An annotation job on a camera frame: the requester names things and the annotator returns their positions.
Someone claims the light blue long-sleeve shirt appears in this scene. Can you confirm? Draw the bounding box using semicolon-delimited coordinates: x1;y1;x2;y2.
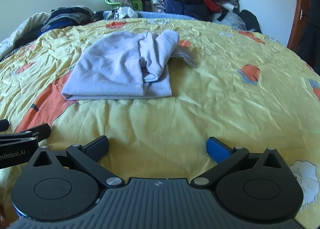
61;29;196;100

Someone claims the stack of dark folded clothes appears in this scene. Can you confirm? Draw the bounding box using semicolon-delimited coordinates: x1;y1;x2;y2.
37;6;104;37

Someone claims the right hand holding gripper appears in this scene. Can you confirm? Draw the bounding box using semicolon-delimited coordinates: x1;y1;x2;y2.
0;204;7;229

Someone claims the yellow cartoon bedspread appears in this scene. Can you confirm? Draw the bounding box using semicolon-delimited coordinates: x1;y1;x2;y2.
1;19;319;228

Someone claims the white patterned quilt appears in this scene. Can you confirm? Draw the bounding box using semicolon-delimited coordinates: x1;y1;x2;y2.
1;12;49;60

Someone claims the black white crumpled cloth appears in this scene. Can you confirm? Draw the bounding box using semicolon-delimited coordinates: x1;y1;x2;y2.
107;7;138;20

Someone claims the green plastic chair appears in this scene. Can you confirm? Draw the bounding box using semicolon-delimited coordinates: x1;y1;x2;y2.
103;0;144;12

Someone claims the navy blue jacket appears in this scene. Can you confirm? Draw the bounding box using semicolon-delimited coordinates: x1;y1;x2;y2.
163;0;211;21

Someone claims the black bag by wall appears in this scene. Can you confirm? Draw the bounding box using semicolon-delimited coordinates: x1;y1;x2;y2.
239;10;262;33

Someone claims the brown wooden door frame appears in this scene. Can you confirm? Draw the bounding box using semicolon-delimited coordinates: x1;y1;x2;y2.
287;0;310;52

